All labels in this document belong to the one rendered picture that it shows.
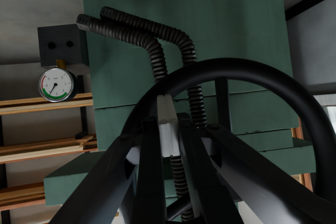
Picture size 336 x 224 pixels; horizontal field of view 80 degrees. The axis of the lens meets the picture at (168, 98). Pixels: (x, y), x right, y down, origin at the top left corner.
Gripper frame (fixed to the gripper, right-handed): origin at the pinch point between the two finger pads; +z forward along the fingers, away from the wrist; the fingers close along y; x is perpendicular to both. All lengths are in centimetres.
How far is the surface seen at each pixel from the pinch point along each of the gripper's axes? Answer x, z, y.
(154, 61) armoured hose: 3.6, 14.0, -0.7
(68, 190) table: -21.5, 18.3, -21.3
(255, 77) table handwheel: 1.3, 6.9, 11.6
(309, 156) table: -20.7, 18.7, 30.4
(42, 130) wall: -98, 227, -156
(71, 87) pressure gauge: -0.2, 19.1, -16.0
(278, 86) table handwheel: 0.0, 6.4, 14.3
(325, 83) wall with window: -40, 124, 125
